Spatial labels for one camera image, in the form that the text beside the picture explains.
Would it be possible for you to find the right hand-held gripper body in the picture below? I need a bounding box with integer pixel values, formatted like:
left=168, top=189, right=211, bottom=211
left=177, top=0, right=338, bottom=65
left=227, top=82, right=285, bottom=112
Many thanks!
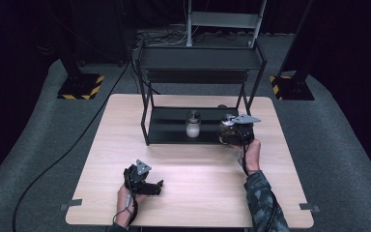
left=230, top=113, right=262, bottom=147

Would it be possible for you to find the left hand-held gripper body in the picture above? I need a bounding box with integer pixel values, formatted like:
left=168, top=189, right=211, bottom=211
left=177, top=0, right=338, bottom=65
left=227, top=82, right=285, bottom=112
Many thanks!
left=123, top=159, right=153, bottom=196

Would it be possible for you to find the black metal shelf rack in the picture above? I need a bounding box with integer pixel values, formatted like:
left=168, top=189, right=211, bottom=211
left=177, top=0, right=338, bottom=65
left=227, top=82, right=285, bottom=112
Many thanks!
left=135, top=40, right=269, bottom=148

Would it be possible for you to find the person's right hand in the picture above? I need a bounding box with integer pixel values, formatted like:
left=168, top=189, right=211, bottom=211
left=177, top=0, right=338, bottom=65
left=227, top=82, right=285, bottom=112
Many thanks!
left=231, top=138, right=263, bottom=177

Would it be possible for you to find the person's left hand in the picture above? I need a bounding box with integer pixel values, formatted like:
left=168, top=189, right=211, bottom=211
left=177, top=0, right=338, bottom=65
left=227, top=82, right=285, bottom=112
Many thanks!
left=113, top=185, right=147, bottom=228

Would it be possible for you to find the black stand with striped base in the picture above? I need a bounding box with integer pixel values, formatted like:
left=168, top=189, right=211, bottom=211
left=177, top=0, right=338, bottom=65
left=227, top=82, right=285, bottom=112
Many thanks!
left=56, top=38, right=105, bottom=101
left=269, top=0, right=316, bottom=102

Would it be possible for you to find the grey tape strip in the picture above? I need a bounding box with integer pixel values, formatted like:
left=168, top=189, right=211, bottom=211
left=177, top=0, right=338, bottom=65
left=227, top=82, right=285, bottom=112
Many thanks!
left=59, top=198, right=83, bottom=212
left=299, top=202, right=322, bottom=214

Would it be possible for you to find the white metal stand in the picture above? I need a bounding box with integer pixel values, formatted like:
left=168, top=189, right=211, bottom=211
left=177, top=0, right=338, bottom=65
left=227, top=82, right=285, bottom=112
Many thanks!
left=185, top=0, right=268, bottom=48

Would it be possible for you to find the left hand-held gripper cable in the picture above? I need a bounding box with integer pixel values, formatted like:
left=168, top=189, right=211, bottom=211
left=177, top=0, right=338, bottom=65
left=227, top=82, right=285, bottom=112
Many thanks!
left=111, top=180, right=140, bottom=228

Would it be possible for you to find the hand-held gripper cable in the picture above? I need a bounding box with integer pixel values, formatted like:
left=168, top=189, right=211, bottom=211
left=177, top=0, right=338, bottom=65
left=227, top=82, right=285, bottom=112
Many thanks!
left=236, top=134, right=250, bottom=178
left=111, top=180, right=140, bottom=228

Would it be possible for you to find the right hand-held gripper cable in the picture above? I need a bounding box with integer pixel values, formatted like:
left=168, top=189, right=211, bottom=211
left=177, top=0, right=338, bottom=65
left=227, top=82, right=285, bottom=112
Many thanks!
left=236, top=134, right=250, bottom=178

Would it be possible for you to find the black floor cable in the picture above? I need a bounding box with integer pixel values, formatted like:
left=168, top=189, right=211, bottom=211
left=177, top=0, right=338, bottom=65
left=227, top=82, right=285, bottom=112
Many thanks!
left=11, top=59, right=133, bottom=232

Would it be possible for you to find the bundle of floor cables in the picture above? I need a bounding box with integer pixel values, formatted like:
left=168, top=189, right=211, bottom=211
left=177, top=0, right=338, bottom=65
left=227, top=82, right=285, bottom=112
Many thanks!
left=136, top=28, right=189, bottom=47

